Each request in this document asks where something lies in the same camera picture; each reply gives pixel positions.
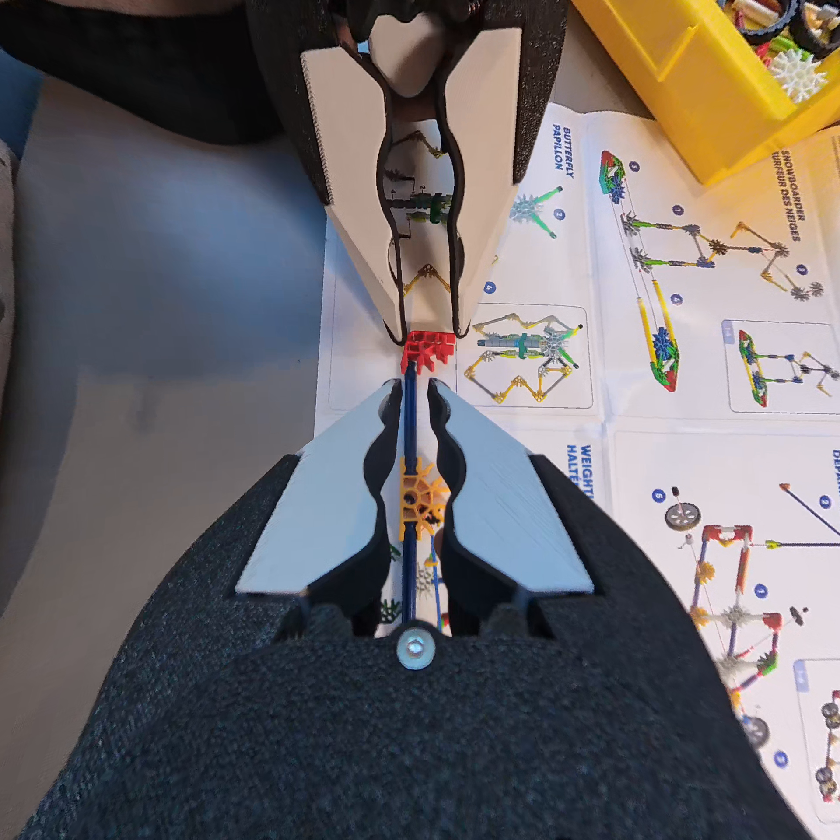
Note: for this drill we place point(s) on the blue plastic rod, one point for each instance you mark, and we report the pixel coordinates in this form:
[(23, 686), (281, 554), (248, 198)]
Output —
[(410, 577), (410, 413)]

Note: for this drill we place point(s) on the orange fan-shaped connector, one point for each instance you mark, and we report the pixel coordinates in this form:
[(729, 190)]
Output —
[(417, 495)]

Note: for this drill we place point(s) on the pile of toy pieces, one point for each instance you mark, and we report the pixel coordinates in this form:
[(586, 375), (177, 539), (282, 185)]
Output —
[(787, 52)]

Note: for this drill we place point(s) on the dark cloth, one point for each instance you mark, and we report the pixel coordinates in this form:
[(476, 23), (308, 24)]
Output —
[(131, 72)]

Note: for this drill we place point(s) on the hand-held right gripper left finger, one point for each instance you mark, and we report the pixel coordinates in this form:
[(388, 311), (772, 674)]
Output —
[(315, 525)]

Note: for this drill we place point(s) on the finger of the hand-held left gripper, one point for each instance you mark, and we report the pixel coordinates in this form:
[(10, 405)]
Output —
[(489, 131), (348, 151)]

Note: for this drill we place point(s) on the red corner connector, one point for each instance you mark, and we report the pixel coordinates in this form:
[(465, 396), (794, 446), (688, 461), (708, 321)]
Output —
[(426, 348)]

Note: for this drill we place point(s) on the white printed instruction sheet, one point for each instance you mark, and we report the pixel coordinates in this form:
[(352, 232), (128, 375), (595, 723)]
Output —
[(656, 394)]

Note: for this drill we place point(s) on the large yellow plastic bin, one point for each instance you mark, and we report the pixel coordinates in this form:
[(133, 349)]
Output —
[(656, 52)]

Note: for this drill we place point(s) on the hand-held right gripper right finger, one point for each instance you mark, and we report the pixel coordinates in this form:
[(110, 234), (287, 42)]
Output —
[(518, 525)]

